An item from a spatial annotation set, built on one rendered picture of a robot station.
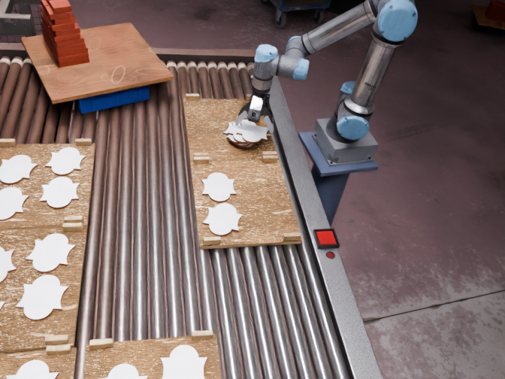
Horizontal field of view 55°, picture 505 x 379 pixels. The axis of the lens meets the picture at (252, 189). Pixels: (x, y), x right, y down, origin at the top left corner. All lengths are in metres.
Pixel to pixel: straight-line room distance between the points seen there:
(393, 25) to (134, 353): 1.23
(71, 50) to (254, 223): 1.06
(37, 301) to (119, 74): 1.04
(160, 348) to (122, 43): 1.45
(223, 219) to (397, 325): 1.38
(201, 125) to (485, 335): 1.86
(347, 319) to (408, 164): 2.27
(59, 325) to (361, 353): 0.85
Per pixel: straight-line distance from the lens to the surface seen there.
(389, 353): 2.65
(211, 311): 1.48
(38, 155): 1.95
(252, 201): 1.75
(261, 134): 1.94
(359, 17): 1.82
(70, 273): 1.57
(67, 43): 2.18
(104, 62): 2.24
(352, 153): 2.07
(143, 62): 2.24
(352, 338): 1.53
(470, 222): 3.47
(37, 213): 1.74
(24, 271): 1.60
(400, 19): 1.65
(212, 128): 2.04
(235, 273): 1.56
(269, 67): 1.77
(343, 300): 1.59
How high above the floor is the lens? 2.19
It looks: 45 degrees down
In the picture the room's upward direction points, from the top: 10 degrees clockwise
